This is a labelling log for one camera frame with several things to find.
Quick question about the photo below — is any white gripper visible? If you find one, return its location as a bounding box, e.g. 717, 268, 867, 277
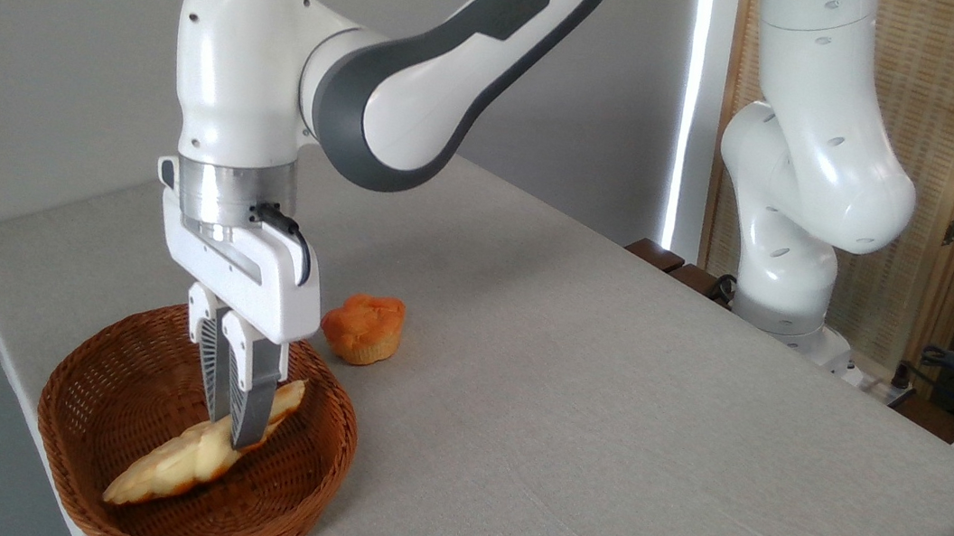
126, 156, 340, 459

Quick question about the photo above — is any long braided bread loaf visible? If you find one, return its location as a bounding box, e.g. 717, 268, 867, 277
101, 357, 307, 526

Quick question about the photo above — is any brown wicker basket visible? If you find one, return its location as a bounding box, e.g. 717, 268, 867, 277
23, 287, 372, 536

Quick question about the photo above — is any orange muffin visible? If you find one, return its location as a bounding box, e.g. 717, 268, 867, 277
315, 288, 408, 371

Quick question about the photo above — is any grey tablecloth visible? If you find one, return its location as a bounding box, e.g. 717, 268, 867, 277
0, 100, 954, 536

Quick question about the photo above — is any dark brown wooden block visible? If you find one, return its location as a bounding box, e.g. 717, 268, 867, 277
622, 237, 688, 276
664, 261, 738, 310

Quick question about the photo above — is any white power strip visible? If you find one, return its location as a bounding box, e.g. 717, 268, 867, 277
843, 368, 920, 410

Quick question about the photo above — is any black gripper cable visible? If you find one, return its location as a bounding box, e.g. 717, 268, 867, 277
246, 202, 319, 288

